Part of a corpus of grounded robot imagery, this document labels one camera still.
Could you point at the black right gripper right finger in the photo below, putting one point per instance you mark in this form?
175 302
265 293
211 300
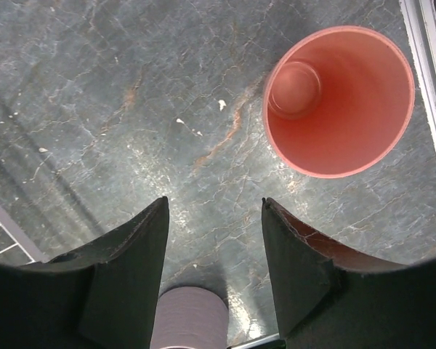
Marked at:
329 295

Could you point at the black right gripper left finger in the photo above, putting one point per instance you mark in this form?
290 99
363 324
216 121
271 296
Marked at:
100 295

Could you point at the lilac ceramic mug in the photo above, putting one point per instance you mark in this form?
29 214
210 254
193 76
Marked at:
190 317

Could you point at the white wire dish rack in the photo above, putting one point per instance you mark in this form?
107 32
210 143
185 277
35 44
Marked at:
16 248

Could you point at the pink plastic cup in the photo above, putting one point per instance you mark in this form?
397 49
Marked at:
338 101

